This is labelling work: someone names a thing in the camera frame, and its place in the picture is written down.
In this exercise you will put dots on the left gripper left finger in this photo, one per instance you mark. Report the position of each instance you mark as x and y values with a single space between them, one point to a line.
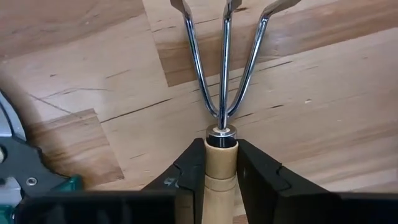
186 186

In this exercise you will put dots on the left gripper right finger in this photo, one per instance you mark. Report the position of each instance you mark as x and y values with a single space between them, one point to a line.
264 193

